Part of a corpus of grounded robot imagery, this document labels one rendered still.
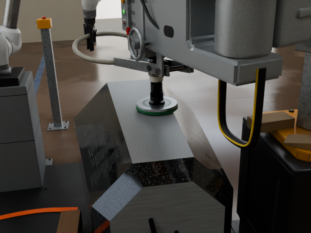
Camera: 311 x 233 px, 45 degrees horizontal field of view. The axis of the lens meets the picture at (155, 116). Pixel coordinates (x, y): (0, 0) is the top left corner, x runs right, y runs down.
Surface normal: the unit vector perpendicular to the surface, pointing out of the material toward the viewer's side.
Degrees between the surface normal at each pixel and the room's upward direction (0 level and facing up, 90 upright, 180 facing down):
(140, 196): 90
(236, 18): 90
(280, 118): 0
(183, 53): 90
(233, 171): 0
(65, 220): 0
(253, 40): 90
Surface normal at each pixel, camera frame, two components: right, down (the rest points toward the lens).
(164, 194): 0.17, 0.37
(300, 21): 0.62, 0.28
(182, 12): -0.90, 0.19
